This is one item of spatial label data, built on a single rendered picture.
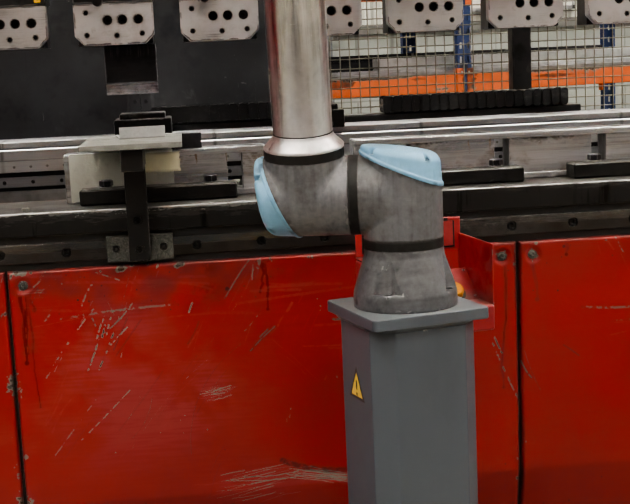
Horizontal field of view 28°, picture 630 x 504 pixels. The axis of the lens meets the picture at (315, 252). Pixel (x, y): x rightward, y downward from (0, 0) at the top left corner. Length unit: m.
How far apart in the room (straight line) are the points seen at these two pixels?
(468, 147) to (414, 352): 0.85
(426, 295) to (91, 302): 0.83
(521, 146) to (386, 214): 0.84
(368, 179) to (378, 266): 0.12
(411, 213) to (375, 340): 0.18
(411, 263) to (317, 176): 0.18
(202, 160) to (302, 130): 0.73
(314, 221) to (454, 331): 0.25
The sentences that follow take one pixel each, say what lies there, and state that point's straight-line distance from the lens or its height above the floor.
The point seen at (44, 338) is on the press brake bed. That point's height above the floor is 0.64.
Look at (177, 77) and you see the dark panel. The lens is 2.99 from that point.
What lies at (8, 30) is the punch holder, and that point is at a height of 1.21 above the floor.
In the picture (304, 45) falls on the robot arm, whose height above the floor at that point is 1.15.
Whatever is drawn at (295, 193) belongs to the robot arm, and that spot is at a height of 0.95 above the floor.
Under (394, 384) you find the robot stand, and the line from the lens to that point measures 1.76.
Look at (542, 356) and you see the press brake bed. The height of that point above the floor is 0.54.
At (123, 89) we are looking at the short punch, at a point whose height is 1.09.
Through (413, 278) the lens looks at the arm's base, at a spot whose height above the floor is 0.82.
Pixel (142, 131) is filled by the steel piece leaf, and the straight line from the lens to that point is 2.37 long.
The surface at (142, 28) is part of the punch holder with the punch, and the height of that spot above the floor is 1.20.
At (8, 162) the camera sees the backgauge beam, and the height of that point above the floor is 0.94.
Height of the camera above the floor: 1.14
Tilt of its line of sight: 9 degrees down
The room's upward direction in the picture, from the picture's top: 3 degrees counter-clockwise
